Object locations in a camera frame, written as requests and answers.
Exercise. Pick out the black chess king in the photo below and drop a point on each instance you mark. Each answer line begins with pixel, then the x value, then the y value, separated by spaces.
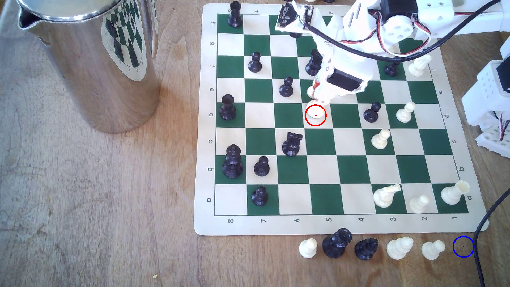
pixel 232 161

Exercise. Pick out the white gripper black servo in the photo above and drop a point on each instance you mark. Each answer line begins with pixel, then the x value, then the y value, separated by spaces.
pixel 344 80

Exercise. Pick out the white chess pawn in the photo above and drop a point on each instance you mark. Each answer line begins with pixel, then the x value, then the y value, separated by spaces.
pixel 405 112
pixel 432 250
pixel 419 203
pixel 308 248
pixel 380 138

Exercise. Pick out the white chess knight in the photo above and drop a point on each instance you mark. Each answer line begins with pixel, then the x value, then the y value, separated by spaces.
pixel 385 195

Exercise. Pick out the black chess queen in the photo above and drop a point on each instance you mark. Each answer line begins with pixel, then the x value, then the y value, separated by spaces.
pixel 336 242

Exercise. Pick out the black chess rook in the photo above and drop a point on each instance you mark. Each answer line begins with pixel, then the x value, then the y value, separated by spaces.
pixel 235 14
pixel 227 107

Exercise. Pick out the black chess pawn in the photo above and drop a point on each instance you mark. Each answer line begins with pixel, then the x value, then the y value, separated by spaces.
pixel 392 68
pixel 255 62
pixel 259 195
pixel 372 112
pixel 295 35
pixel 261 166
pixel 286 87

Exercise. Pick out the white chess bishop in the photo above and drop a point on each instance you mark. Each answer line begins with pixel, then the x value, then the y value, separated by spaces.
pixel 419 65
pixel 399 248

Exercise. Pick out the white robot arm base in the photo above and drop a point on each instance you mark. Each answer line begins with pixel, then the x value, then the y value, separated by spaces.
pixel 486 91

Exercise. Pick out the camera circuit board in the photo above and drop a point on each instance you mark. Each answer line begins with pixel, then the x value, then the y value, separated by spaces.
pixel 291 18

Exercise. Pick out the black chess bishop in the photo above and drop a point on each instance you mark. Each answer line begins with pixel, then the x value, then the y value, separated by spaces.
pixel 314 62

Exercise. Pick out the white chess rook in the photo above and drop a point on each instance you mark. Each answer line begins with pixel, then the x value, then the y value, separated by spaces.
pixel 454 193

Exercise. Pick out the black chess knight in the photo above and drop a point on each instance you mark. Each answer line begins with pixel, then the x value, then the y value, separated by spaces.
pixel 292 143
pixel 365 248

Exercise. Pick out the green and cream chess mat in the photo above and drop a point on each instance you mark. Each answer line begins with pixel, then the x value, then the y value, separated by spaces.
pixel 346 167

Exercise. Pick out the white chess queen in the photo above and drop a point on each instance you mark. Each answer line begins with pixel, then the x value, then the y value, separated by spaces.
pixel 315 113

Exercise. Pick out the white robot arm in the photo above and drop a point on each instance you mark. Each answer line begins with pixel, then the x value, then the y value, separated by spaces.
pixel 438 16

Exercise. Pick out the shiny steel pitcher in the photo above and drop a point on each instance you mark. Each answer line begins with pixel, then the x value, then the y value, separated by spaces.
pixel 79 79

